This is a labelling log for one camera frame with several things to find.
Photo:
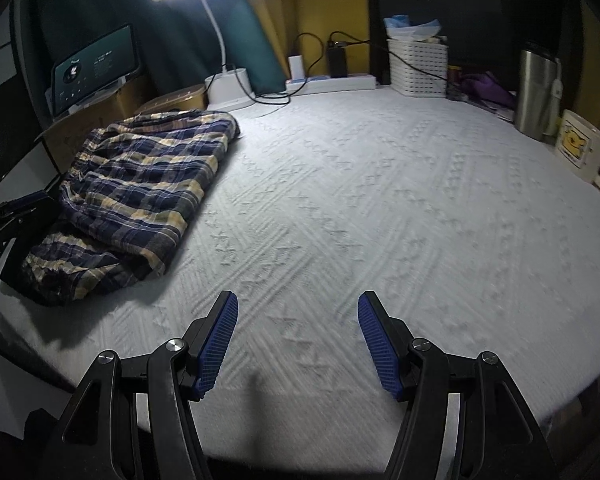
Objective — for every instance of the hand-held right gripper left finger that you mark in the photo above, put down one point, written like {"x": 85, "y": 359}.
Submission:
{"x": 215, "y": 345}

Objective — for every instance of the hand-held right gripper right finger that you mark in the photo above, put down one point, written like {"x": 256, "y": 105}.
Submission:
{"x": 380, "y": 345}

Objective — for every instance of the plaid pants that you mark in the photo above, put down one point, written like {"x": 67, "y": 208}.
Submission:
{"x": 145, "y": 185}

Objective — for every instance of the cardboard box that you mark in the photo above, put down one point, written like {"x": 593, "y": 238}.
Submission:
{"x": 125, "y": 97}

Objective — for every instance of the white tablecloth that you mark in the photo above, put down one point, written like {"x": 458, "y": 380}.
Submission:
{"x": 355, "y": 185}

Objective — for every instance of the tablet with teal screen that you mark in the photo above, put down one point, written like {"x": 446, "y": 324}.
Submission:
{"x": 95, "y": 65}

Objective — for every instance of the tan lidded container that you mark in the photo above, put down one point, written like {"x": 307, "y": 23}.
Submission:
{"x": 180, "y": 97}

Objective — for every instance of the teal curtain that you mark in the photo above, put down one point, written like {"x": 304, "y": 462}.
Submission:
{"x": 180, "y": 35}

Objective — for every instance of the white desk lamp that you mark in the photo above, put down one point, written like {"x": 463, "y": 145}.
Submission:
{"x": 230, "y": 87}

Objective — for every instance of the white power strip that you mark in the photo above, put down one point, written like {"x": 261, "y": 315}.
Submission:
{"x": 330, "y": 84}

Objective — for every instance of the purple cloth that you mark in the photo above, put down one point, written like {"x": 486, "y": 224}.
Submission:
{"x": 487, "y": 87}

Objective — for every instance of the cream bear mug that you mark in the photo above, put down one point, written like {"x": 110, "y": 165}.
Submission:
{"x": 577, "y": 147}

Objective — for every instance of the white plastic basket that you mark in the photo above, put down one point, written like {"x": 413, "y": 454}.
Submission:
{"x": 417, "y": 67}

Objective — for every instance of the black charger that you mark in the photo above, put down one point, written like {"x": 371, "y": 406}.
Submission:
{"x": 338, "y": 60}

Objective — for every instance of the white charger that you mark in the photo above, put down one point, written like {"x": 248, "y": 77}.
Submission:
{"x": 295, "y": 67}

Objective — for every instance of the steel tumbler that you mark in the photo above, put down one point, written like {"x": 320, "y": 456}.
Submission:
{"x": 535, "y": 90}

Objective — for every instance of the blue plastic bag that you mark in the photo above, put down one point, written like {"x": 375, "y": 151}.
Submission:
{"x": 410, "y": 27}

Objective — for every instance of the yellow curtain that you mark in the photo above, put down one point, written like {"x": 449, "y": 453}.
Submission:
{"x": 310, "y": 0}
{"x": 595, "y": 60}

